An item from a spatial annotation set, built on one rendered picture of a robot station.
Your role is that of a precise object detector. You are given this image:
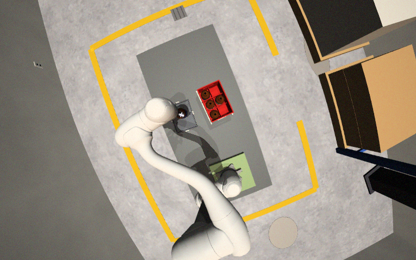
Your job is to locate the red bottle crate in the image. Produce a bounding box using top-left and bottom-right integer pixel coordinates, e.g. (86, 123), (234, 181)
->
(197, 80), (233, 122)

